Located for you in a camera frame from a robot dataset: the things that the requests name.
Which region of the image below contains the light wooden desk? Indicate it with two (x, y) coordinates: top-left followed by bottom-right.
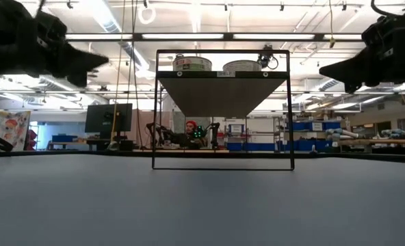
(47, 141), (99, 152)

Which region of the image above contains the white hanging ring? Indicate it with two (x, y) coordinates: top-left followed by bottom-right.
(137, 2), (157, 25)

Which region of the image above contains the person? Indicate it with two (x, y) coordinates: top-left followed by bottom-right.
(174, 120), (210, 150)

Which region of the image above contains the yellow cord with plug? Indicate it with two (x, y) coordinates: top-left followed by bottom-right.
(328, 0), (337, 49)

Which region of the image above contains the blue table mat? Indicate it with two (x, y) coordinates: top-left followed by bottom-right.
(0, 154), (405, 246)

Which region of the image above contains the black table frame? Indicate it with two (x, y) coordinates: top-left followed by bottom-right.
(0, 149), (405, 164)

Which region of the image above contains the white framed sign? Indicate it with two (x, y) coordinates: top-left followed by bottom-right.
(228, 123), (245, 135)

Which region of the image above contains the black computer monitor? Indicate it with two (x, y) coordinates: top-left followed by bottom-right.
(84, 103), (134, 144)

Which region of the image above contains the black beam with light panels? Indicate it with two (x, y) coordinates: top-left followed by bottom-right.
(64, 32), (363, 43)

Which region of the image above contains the black hanging cable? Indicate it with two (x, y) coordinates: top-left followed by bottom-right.
(129, 0), (142, 146)

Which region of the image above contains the black camera with cable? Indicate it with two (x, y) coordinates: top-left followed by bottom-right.
(257, 44), (279, 70)

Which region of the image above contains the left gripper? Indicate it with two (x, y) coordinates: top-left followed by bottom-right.
(27, 10), (109, 88)

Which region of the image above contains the floral picture board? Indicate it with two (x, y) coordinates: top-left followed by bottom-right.
(0, 109), (32, 151)

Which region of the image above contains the wooden workbench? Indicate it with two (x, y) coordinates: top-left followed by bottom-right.
(337, 138), (405, 147)

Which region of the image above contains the black-framed wooden shelf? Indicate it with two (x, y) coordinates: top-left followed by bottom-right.
(151, 49), (296, 172)

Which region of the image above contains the blue crate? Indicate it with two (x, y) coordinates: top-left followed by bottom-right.
(51, 135), (78, 143)

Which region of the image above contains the green label tuna can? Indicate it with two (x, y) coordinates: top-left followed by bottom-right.
(222, 59), (263, 72)
(172, 55), (213, 72)

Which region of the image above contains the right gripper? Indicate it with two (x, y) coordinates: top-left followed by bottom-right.
(318, 3), (405, 94)

